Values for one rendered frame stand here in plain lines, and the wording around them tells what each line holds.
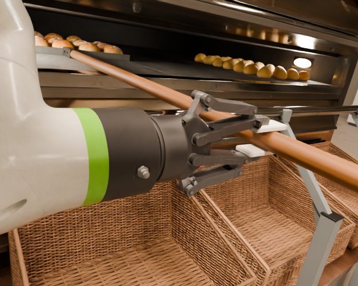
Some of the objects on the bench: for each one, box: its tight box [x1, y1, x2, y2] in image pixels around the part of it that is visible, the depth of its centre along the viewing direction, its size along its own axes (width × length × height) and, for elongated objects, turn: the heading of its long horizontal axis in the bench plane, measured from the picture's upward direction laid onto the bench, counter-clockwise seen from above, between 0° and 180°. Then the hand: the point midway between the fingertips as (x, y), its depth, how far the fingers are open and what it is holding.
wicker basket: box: [180, 154, 356, 286], centre depth 120 cm, size 49×56×28 cm
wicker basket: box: [8, 179, 258, 286], centre depth 85 cm, size 49×56×28 cm
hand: (262, 137), depth 44 cm, fingers closed on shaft, 3 cm apart
